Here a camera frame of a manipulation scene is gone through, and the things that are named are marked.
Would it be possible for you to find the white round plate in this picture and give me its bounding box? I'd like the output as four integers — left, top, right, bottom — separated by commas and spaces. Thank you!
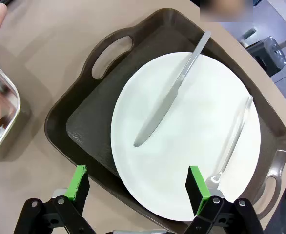
110, 52, 261, 222

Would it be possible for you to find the black plastic stool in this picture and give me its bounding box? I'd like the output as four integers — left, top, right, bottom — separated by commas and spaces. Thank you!
246, 36, 286, 78

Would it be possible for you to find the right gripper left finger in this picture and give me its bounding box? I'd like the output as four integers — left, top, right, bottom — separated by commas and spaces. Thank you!
13, 164, 95, 234

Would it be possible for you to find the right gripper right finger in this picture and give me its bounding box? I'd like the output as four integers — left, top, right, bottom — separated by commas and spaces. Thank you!
183, 165, 265, 234

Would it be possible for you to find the silver table knife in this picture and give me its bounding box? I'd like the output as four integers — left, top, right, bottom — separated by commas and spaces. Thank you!
133, 31, 211, 148

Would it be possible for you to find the silver fork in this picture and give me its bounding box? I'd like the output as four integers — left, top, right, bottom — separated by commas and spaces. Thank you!
204, 95, 253, 193

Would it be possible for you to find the dark brown serving tray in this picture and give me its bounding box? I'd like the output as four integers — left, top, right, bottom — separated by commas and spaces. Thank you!
44, 8, 286, 232

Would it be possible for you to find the stainless steel rectangular container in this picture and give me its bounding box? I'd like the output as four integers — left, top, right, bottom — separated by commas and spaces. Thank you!
0, 58, 21, 167

